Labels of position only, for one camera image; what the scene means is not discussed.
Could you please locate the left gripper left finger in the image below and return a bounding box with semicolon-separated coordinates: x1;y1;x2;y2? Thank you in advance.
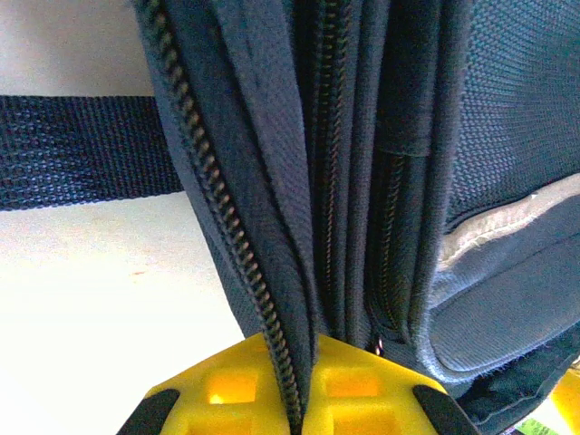
115;333;301;435

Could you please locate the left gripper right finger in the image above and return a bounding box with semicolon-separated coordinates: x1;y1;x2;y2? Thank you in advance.
301;333;478;435

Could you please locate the navy blue backpack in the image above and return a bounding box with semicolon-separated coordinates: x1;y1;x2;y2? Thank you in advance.
0;0;580;435

